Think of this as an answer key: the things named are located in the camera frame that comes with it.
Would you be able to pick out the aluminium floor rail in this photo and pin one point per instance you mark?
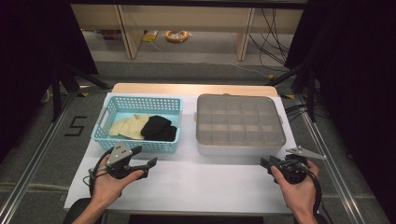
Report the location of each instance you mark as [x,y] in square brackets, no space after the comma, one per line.
[330,168]
[31,174]

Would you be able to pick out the pale yellow sock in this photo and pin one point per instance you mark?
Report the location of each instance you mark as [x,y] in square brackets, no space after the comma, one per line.
[114,127]
[134,127]

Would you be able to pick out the person's right hand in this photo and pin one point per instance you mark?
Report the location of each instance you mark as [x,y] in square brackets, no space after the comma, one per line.
[295,196]

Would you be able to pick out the light blue plastic basket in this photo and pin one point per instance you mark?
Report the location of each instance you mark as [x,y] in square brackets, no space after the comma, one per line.
[143,104]

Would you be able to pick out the translucent box lid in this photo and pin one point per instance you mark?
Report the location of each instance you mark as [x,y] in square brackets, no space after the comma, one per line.
[239,102]

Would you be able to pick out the white divided storage box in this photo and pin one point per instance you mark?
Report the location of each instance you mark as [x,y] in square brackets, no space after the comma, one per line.
[239,151]

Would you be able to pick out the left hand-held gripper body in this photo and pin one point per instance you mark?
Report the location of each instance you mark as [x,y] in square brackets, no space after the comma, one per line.
[120,169]

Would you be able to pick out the black chair armrest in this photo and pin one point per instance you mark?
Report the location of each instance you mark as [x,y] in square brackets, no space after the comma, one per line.
[70,214]

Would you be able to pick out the black sock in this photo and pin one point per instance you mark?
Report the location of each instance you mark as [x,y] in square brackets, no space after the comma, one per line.
[168,135]
[155,124]

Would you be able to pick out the beige wooden desk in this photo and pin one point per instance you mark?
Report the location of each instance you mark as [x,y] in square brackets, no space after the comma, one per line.
[186,18]

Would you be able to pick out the yellow packet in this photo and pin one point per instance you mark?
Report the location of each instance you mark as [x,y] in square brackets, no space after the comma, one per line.
[150,36]

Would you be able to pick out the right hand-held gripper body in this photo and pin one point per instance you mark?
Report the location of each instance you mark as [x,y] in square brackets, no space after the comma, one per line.
[289,171]

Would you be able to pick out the black tripod stand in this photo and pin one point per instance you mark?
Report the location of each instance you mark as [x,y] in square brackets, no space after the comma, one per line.
[311,93]
[56,93]

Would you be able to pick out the dark brown box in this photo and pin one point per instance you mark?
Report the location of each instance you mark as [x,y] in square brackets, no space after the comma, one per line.
[111,34]

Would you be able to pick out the yellow tape piece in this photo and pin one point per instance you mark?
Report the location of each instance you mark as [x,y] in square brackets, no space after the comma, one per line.
[288,96]
[82,94]

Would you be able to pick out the black curtain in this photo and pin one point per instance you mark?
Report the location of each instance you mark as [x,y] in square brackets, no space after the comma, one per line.
[25,62]
[358,77]

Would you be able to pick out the person's left hand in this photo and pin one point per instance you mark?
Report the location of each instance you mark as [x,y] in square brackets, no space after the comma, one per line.
[109,186]

